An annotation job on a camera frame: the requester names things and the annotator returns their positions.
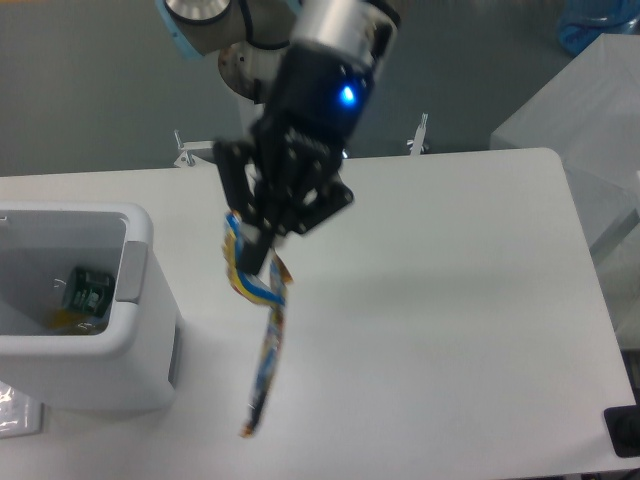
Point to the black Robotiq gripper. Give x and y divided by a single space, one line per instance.
313 108

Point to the blue snack bag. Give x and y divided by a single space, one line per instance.
273 296

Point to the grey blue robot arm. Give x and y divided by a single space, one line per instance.
359 28

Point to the white trash can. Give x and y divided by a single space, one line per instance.
131 364

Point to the left table clamp bolt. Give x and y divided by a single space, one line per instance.
185 157

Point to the table clamp bolt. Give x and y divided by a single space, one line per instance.
185 157
417 145

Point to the right table clamp bolt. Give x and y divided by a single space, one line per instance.
417 145

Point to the dark green package in bin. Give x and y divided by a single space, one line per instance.
88 291

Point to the yellow wrapper in bin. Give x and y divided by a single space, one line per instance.
65 322

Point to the blue water jug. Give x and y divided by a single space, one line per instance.
582 22

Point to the clear plastic bag at left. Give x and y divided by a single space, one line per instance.
21 415

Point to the black device at edge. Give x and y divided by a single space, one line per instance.
623 427

